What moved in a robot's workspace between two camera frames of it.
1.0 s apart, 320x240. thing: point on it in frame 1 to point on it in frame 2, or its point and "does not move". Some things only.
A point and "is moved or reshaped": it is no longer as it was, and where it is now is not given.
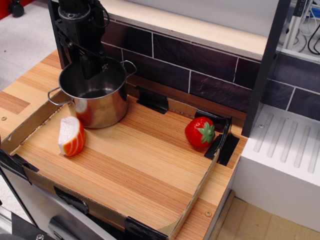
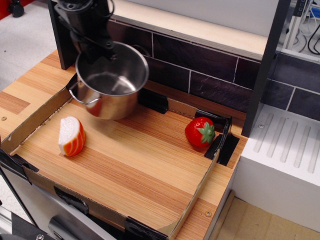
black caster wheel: x=16 y=9 does not move
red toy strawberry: x=200 y=131 does not move
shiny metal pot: x=100 y=103 is moved or reshaped
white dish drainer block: x=279 y=170 does not move
